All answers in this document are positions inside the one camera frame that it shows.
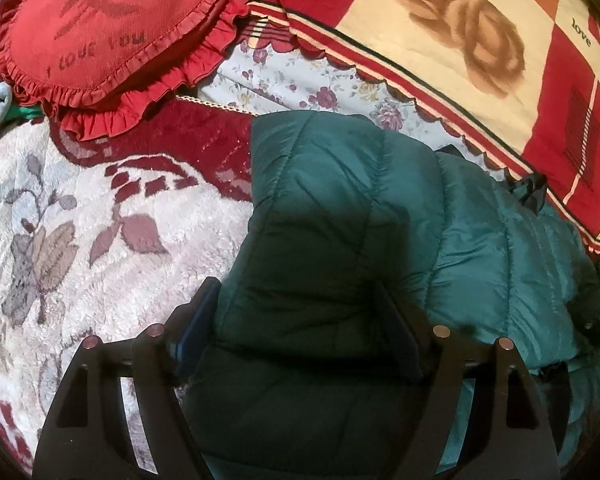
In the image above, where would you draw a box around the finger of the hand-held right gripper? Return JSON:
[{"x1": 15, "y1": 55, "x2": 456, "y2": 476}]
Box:
[{"x1": 577, "y1": 285, "x2": 600, "y2": 367}]

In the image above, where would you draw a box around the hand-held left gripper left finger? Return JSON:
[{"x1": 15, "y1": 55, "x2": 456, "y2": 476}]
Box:
[{"x1": 32, "y1": 276, "x2": 223, "y2": 480}]

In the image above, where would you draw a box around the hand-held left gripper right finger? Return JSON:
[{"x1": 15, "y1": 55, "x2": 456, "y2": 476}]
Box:
[{"x1": 376, "y1": 282, "x2": 562, "y2": 480}]

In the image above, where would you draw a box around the green puffer jacket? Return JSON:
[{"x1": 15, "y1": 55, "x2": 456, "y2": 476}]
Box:
[{"x1": 182, "y1": 109, "x2": 600, "y2": 480}]

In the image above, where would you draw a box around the white red leaf-pattern fleece blanket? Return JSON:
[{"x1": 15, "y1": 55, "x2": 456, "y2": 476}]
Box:
[{"x1": 0, "y1": 94, "x2": 262, "y2": 472}]

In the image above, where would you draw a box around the red cream checkered rose quilt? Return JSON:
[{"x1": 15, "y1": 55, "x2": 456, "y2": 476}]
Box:
[{"x1": 266, "y1": 0, "x2": 600, "y2": 257}]

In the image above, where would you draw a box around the floral bed sheet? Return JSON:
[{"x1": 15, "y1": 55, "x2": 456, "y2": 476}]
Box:
[{"x1": 199, "y1": 39, "x2": 507, "y2": 172}]

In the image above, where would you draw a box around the small green item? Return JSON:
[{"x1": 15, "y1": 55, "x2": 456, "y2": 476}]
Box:
[{"x1": 2, "y1": 104, "x2": 44, "y2": 122}]

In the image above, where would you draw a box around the red heart-shaped ruffled pillow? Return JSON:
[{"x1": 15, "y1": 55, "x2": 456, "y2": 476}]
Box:
[{"x1": 0, "y1": 0, "x2": 269, "y2": 142}]

